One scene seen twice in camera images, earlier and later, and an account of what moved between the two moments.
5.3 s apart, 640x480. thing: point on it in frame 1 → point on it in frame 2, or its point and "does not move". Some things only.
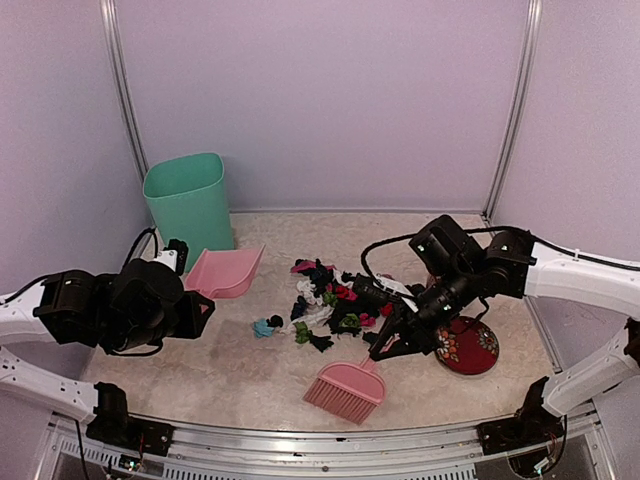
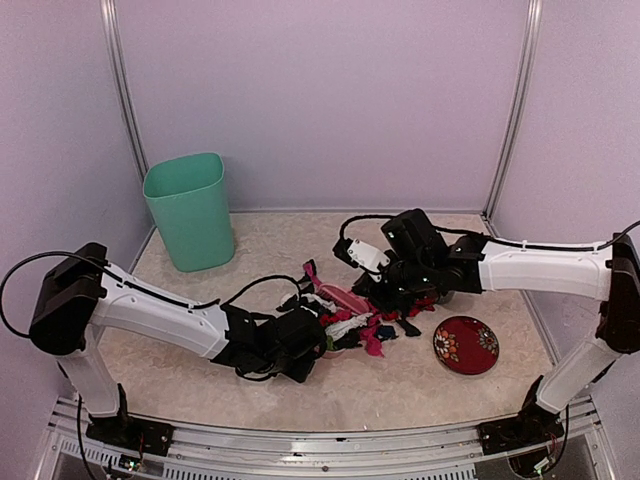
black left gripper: [191, 324] → [300, 372]
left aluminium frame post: [122, 81] does not move
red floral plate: [466, 345] does not move
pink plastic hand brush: [348, 390] → [343, 299]
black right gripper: [405, 325] → [366, 288]
